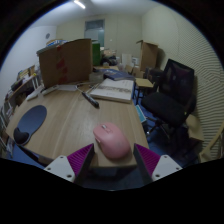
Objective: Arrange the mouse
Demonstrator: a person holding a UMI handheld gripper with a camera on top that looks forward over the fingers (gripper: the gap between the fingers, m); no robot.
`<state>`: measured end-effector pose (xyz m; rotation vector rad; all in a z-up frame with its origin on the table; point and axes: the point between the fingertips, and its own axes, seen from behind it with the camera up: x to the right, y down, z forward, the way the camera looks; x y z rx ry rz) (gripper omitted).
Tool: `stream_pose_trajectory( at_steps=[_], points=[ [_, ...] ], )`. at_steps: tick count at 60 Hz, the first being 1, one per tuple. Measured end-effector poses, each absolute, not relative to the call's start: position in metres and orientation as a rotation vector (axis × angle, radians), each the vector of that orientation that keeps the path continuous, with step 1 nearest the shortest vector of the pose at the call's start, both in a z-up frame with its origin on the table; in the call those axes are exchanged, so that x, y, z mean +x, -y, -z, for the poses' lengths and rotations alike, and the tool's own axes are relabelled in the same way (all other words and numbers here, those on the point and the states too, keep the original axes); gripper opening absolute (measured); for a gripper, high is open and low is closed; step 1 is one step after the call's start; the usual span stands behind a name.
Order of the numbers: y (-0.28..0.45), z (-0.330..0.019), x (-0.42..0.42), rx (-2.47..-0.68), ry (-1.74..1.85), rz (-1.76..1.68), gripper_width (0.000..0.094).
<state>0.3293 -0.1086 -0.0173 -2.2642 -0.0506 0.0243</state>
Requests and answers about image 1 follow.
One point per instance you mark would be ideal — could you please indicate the dark blue mouse pad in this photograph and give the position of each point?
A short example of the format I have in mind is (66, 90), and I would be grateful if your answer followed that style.
(31, 121)

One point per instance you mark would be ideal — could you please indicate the white paper sheet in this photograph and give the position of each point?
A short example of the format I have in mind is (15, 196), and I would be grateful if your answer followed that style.
(68, 87)

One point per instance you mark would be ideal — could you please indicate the light blue book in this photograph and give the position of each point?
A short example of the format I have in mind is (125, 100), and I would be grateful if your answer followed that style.
(140, 114)

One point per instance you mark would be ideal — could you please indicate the flat brown cardboard piece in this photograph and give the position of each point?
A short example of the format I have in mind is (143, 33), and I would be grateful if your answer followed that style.
(195, 128)

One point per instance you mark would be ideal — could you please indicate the pink computer mouse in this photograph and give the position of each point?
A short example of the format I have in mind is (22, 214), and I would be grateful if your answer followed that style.
(111, 140)

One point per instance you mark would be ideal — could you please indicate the large brown cardboard box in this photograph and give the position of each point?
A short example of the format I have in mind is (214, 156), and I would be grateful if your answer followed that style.
(73, 63)

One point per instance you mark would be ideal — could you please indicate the ceiling tube light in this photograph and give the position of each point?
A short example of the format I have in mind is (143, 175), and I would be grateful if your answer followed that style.
(79, 4)

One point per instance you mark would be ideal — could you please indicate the tall open cardboard box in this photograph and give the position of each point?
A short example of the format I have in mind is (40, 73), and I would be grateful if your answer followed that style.
(148, 55)

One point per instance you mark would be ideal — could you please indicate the black marker pen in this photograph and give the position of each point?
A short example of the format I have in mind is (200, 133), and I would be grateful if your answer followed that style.
(90, 99)

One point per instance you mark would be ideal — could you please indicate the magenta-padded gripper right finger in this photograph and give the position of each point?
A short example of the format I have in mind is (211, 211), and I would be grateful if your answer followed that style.
(163, 166)

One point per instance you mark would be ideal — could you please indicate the large white book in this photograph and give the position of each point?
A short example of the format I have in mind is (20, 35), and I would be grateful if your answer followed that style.
(113, 89)

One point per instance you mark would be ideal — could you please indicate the green box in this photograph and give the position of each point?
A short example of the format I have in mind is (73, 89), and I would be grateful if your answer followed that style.
(96, 53)

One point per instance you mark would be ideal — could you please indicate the white remote control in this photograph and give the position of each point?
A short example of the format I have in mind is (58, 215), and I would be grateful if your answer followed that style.
(50, 90)
(34, 94)

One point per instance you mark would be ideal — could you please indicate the small wooden side table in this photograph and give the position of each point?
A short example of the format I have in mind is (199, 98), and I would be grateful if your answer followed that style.
(144, 82)

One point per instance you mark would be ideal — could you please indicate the grey window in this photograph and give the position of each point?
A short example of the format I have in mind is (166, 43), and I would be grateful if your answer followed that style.
(94, 31)

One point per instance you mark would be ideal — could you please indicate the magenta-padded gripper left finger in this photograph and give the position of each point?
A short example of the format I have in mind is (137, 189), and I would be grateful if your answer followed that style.
(63, 166)

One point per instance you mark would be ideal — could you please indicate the cluttered shelf unit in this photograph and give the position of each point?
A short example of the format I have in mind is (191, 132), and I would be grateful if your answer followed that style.
(20, 85)

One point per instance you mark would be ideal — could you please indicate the black office chair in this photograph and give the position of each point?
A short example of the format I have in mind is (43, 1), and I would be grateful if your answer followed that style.
(166, 106)

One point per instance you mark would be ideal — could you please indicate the round grey wall fixture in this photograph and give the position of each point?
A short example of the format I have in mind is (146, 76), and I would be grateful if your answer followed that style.
(47, 35)

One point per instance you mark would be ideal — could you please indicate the dark blue book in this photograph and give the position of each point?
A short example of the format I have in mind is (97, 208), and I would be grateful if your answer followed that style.
(116, 75)

